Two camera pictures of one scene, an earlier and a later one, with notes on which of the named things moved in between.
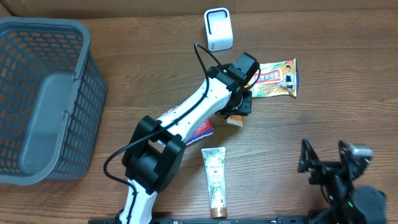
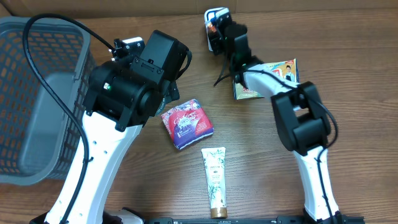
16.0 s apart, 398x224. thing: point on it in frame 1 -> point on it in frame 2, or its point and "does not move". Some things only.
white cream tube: [214, 161] does not move
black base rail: [219, 219] does not move
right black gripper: [308, 162] -> [214, 39]
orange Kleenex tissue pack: [236, 120] -> [212, 28]
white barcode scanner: [219, 31] does not move
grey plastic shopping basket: [52, 99] does not move
